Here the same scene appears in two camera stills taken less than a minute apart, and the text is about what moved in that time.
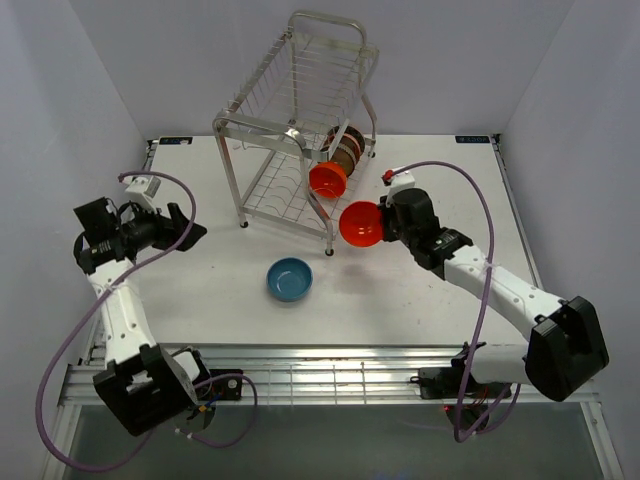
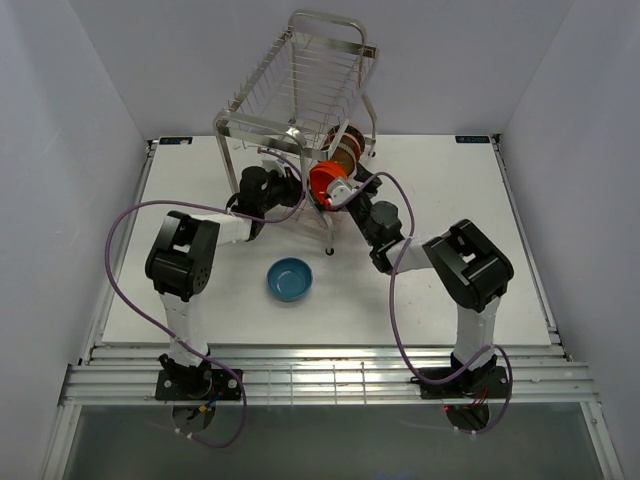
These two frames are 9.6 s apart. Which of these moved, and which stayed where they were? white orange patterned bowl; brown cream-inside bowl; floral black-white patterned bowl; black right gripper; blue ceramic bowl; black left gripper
Moved: black left gripper; black right gripper
Stayed: brown cream-inside bowl; blue ceramic bowl; white orange patterned bowl; floral black-white patterned bowl
